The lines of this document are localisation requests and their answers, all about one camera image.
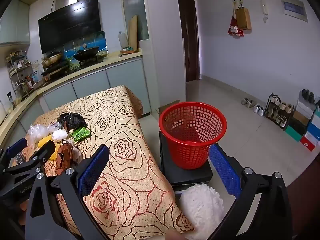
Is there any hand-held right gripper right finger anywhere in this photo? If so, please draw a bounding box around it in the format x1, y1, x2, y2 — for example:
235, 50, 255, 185
207, 144, 293, 240

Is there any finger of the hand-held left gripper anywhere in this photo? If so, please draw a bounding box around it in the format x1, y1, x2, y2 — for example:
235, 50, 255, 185
0, 137, 28, 173
2, 140, 56, 178

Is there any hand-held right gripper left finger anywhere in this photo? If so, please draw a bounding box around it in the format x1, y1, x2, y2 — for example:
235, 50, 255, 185
24, 144, 112, 240

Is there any clear plastic bag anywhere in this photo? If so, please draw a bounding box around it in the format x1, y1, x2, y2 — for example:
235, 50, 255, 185
26, 124, 49, 145

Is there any brown wrapper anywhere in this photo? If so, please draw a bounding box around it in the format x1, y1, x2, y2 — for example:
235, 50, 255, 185
56, 141, 83, 175

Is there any white tissue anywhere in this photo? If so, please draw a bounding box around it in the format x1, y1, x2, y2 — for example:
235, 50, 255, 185
51, 129, 68, 142

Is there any crinkled clear plastic wrapper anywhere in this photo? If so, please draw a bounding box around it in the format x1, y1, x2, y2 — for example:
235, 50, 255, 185
47, 122, 63, 133

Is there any green snack packet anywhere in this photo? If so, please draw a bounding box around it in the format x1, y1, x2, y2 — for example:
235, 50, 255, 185
71, 127, 91, 142

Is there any black plastic bag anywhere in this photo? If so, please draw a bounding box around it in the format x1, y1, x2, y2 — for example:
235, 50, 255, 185
57, 112, 88, 132

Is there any red plastic mesh basket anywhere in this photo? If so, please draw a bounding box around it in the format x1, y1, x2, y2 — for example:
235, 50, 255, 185
159, 102, 227, 170

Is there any black stool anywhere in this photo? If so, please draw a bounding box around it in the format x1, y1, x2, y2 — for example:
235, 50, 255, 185
159, 131, 213, 193

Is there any white fluffy cloth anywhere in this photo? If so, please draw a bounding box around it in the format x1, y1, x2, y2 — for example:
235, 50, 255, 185
179, 183, 225, 240

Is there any rose print tablecloth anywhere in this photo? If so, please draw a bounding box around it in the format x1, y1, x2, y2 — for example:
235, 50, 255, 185
25, 85, 195, 240

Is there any metal spice rack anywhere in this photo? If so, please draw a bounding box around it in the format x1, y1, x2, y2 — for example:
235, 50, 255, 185
6, 51, 43, 98

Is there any black shoe rack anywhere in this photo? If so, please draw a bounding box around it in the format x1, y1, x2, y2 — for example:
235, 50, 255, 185
264, 93, 295, 128

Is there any kitchen counter with cabinets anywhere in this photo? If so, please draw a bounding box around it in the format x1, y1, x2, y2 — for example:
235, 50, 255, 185
0, 49, 152, 150

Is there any black gas stove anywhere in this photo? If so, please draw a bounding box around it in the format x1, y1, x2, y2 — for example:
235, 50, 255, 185
41, 56, 104, 77

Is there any cardboard box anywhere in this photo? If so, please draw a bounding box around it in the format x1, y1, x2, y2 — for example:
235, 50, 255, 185
158, 99, 180, 117

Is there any golden cooking pot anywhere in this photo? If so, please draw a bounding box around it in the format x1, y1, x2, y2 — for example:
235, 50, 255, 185
41, 52, 63, 68

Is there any stack of shoe boxes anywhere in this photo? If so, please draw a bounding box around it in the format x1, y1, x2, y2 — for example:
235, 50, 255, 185
284, 97, 320, 152

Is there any black wok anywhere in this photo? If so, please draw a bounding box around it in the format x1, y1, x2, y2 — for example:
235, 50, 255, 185
72, 46, 100, 61

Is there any blue backsplash picture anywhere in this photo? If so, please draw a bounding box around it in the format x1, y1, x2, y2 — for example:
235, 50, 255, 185
62, 31, 105, 60

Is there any black range hood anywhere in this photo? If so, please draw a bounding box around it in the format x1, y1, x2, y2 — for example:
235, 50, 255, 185
38, 0, 102, 55

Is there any dark wooden door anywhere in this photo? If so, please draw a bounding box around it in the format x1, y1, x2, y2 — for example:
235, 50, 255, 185
175, 0, 200, 82

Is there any red hanging bag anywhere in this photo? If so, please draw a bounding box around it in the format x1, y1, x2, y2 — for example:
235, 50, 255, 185
227, 15, 244, 38

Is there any wooden cutting board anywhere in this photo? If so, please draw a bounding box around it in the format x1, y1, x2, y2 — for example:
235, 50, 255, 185
128, 14, 138, 51

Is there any brown paper bag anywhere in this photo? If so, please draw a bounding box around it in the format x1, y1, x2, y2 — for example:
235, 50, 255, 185
234, 4, 252, 30

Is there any white intercom phone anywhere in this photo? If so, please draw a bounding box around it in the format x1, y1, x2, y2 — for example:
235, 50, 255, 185
261, 0, 269, 23

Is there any frosted glass panel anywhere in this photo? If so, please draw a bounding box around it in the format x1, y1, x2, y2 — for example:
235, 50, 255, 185
121, 0, 150, 42

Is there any upper wall cabinet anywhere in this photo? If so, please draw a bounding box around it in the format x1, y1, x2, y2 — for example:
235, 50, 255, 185
0, 0, 31, 47

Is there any wall electrical panel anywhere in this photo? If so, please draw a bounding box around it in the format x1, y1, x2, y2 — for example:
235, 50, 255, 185
279, 0, 308, 22

